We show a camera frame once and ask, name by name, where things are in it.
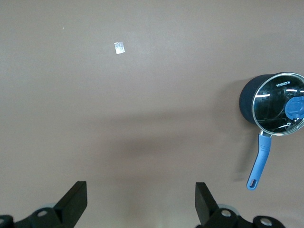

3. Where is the clear tape piece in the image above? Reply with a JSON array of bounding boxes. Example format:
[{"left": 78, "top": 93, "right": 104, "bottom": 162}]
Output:
[{"left": 114, "top": 41, "right": 126, "bottom": 55}]

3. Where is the dark pot with blue handle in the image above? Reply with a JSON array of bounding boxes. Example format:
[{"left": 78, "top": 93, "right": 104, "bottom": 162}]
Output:
[{"left": 238, "top": 72, "right": 304, "bottom": 191}]

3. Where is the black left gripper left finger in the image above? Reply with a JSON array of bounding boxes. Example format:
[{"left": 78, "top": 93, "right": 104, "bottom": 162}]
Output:
[{"left": 14, "top": 180, "right": 88, "bottom": 228}]

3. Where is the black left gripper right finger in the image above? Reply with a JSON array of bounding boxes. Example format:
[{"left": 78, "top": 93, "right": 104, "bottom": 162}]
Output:
[{"left": 195, "top": 182, "right": 243, "bottom": 228}]

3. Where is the glass lid with blue knob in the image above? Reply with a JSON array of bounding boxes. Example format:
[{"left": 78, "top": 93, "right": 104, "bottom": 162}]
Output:
[{"left": 252, "top": 72, "right": 304, "bottom": 136}]

